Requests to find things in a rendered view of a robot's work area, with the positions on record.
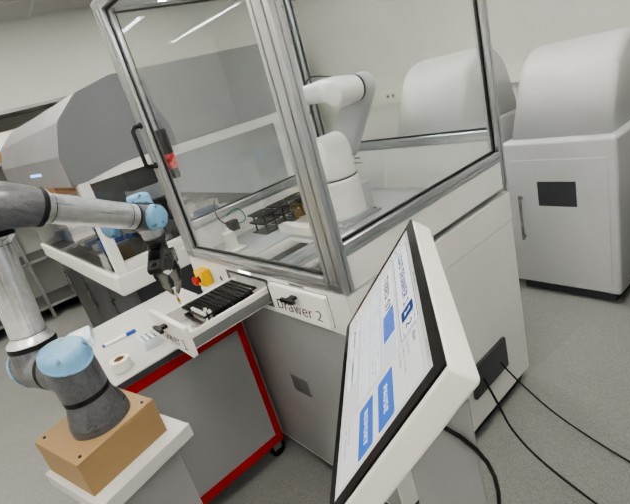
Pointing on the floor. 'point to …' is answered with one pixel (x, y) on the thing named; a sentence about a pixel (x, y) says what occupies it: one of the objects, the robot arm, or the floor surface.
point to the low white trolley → (198, 393)
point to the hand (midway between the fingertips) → (174, 291)
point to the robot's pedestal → (146, 475)
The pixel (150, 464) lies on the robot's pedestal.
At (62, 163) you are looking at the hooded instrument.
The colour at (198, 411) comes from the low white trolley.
